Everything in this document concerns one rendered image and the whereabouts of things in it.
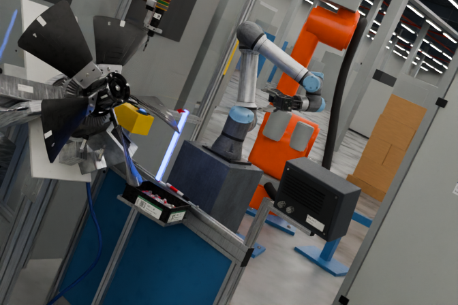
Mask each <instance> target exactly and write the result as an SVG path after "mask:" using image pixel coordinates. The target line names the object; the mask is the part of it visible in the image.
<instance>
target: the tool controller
mask: <svg viewBox="0 0 458 305"><path fill-rule="evenodd" d="M360 193H361V188H360V187H358V186H356V185H355V184H352V183H351V182H349V181H347V180H345V179H344V178H342V177H340V176H338V175H336V174H334V173H333V172H331V171H329V170H328V169H326V168H324V167H322V166H321V165H318V164H317V163H315V162H313V161H312V160H310V159H308V158H307V157H299V158H296V159H291V160H287V161H286V164H285V166H284V170H283V174H282V176H281V180H280V183H279V187H278V190H277V195H276V197H275V201H274V204H273V207H275V208H276V209H278V210H279V211H281V212H282V213H284V214H285V215H287V216H289V217H290V218H291V219H293V220H295V221H296V222H297V223H299V224H301V225H302V226H304V227H306V228H307V229H308V230H310V231H312V232H313V233H315V234H316V235H318V236H320V237H321V238H322V239H324V240H326V241H327V242H331V241H333V240H336V239H338V238H340V237H343V236H345V235H346V234H347V231H348V228H349V225H350V221H351V219H352V215H353V214H354V210H355V208H356V204H357V201H358V198H359V195H360Z"/></svg>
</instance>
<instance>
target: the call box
mask: <svg viewBox="0 0 458 305"><path fill-rule="evenodd" d="M114 113H115V115H116V116H117V121H118V124H119V125H121V126H122V127H123V128H125V129H126V130H128V131H129V132H131V133H136V134H140V135H147V134H148V132H149V129H150V127H151V125H152V122H153V119H154V118H153V117H152V116H151V115H148V114H142V113H140V112H139V111H138V108H136V107H134V106H133V105H131V104H130V103H125V104H123V105H121V106H118V107H115V108H114Z"/></svg>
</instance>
